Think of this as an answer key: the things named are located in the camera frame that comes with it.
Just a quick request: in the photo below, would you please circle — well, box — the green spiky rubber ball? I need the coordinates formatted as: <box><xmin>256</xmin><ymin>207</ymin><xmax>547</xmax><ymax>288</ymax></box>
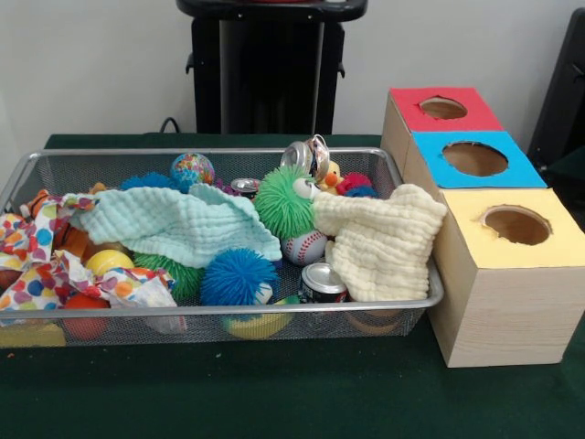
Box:
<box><xmin>252</xmin><ymin>165</ymin><xmax>323</xmax><ymax>241</ymax></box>

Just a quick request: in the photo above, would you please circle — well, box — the cream knitted cloth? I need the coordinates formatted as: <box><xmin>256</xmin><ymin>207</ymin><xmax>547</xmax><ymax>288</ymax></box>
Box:
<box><xmin>313</xmin><ymin>183</ymin><xmax>450</xmax><ymax>303</ymax></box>

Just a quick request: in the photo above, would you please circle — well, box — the polka dot colourful cloth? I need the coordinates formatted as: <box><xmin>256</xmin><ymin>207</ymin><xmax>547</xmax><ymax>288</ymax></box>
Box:
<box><xmin>0</xmin><ymin>192</ymin><xmax>176</xmax><ymax>312</ymax></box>

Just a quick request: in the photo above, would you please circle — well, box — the wooden box with three holes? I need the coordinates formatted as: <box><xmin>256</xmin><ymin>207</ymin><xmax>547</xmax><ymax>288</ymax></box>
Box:
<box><xmin>379</xmin><ymin>87</ymin><xmax>585</xmax><ymax>369</ymax></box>

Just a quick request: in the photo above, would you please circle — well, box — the white baseball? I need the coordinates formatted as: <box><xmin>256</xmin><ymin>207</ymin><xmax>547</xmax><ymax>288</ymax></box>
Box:
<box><xmin>282</xmin><ymin>229</ymin><xmax>328</xmax><ymax>267</ymax></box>

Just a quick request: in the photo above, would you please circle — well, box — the crushed silver can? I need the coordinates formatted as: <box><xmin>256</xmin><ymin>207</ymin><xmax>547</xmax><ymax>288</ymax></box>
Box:
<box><xmin>281</xmin><ymin>135</ymin><xmax>332</xmax><ymax>180</ymax></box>

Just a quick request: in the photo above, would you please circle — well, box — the black labelled silver can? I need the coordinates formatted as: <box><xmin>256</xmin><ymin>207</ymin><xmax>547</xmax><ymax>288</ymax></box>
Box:
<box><xmin>300</xmin><ymin>262</ymin><xmax>349</xmax><ymax>304</ymax></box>

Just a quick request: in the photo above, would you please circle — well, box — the blue spiky rubber ball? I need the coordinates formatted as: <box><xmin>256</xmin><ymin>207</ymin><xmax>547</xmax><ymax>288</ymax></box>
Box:
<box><xmin>199</xmin><ymin>249</ymin><xmax>281</xmax><ymax>308</ymax></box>

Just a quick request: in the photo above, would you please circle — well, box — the mint green fuzzy cloth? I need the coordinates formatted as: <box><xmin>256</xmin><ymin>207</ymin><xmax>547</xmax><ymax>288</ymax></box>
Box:
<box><xmin>71</xmin><ymin>185</ymin><xmax>282</xmax><ymax>268</ymax></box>

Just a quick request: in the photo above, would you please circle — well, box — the small globe ball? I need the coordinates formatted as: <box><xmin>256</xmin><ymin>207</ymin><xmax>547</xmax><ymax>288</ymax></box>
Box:
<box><xmin>170</xmin><ymin>152</ymin><xmax>218</xmax><ymax>188</ymax></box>

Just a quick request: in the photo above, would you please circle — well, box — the dark green spiky ball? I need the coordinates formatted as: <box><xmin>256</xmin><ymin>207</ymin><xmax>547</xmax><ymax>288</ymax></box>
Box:
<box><xmin>135</xmin><ymin>252</ymin><xmax>206</xmax><ymax>303</ymax></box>

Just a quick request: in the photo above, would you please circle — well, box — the yellow smooth ball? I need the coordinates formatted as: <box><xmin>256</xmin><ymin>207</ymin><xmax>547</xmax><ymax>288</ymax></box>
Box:
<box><xmin>85</xmin><ymin>249</ymin><xmax>136</xmax><ymax>277</ymax></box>

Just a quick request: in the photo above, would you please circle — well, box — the red orange smooth ball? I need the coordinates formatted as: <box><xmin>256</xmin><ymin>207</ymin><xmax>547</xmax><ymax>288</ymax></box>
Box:
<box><xmin>60</xmin><ymin>293</ymin><xmax>111</xmax><ymax>341</ymax></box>

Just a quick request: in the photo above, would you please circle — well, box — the dark green side table cloth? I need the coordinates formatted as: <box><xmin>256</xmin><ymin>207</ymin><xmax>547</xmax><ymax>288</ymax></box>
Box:
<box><xmin>547</xmin><ymin>145</ymin><xmax>585</xmax><ymax>184</ymax></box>

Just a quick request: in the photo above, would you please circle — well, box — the black upright panel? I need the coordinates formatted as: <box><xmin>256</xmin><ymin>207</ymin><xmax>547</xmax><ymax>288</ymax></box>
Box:
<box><xmin>528</xmin><ymin>7</ymin><xmax>585</xmax><ymax>184</ymax></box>

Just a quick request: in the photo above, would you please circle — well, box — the shallow wire mesh bin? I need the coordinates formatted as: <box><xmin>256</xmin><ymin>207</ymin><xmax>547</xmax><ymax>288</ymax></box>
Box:
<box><xmin>0</xmin><ymin>146</ymin><xmax>444</xmax><ymax>347</ymax></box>

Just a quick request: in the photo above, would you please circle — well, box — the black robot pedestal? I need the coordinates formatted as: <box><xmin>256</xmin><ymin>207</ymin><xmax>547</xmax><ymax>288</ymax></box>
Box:
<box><xmin>176</xmin><ymin>0</ymin><xmax>368</xmax><ymax>136</ymax></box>

